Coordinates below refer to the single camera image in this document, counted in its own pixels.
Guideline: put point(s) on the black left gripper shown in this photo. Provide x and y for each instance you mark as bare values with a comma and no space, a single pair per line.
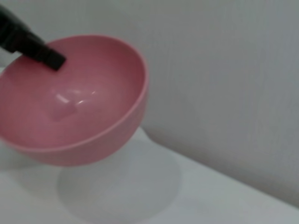
18,35

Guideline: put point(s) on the pink plastic bowl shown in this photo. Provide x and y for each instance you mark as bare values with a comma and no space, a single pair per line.
77,105

